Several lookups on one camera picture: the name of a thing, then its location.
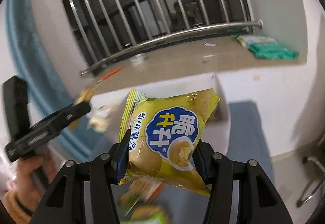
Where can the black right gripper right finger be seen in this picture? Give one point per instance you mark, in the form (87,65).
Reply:
(238,188)

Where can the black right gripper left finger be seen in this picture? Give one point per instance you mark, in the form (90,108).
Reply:
(82,192)

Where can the green snack packet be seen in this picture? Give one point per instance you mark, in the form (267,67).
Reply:
(148,214)

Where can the yellow potato chips bag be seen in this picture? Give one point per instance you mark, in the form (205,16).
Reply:
(164,135)

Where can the left hand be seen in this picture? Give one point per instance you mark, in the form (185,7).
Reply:
(28,193)

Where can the orange fuzzy left sleeve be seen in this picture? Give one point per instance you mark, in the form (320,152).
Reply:
(19,213)

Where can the blue curtain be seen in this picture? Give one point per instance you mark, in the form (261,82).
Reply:
(45,88)

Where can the metal stool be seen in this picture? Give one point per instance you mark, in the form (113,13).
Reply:
(313,162)

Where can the orange sausage snack packet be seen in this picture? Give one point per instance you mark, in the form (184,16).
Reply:
(144,189)

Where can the orange pen on sill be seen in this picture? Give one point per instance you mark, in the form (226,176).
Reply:
(108,75)

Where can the green cloth on sill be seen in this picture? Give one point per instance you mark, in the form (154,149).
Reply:
(265,47)

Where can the steel window railing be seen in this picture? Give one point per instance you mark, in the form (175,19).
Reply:
(109,31)

